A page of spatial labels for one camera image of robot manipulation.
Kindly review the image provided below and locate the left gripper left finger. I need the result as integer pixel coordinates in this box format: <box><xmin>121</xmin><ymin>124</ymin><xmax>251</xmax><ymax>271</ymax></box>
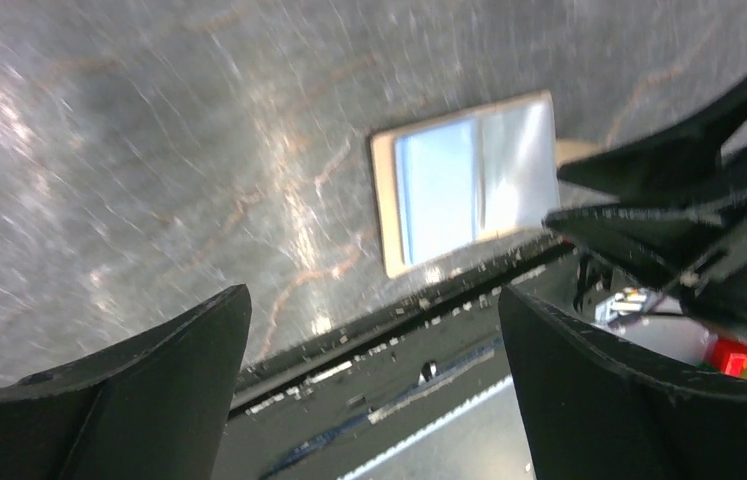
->
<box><xmin>0</xmin><ymin>285</ymin><xmax>252</xmax><ymax>479</ymax></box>

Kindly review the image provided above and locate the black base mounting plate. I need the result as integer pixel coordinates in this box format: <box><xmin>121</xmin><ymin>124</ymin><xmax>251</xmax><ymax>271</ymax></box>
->
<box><xmin>212</xmin><ymin>235</ymin><xmax>572</xmax><ymax>479</ymax></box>

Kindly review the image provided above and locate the beige card holder wallet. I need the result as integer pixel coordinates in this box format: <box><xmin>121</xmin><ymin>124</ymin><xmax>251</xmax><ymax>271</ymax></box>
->
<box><xmin>369</xmin><ymin>90</ymin><xmax>599</xmax><ymax>278</ymax></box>

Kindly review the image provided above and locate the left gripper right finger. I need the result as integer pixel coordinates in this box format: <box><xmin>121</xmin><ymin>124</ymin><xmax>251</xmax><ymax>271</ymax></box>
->
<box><xmin>498</xmin><ymin>287</ymin><xmax>747</xmax><ymax>479</ymax></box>

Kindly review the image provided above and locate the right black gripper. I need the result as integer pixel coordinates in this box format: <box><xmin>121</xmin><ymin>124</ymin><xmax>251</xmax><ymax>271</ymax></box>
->
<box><xmin>544</xmin><ymin>75</ymin><xmax>747</xmax><ymax>336</ymax></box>

